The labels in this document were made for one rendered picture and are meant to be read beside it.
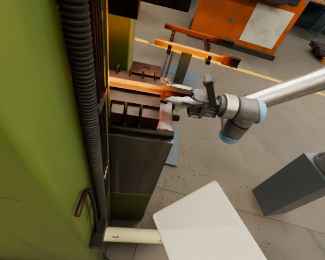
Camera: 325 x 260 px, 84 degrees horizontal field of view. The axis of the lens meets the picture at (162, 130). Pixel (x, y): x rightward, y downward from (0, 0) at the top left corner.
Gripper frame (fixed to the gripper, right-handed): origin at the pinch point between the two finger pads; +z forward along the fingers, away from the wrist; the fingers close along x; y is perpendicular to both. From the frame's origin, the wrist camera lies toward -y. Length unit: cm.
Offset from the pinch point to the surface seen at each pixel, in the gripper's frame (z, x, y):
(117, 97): 16.6, -6.4, 1.0
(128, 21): 17.8, 22.6, -11.5
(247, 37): -184, 328, 73
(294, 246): -121, -26, 100
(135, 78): 12.4, 5.5, 0.8
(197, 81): -27, 56, 28
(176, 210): 4.3, -45.2, -17.5
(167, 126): -1.1, -8.5, 8.5
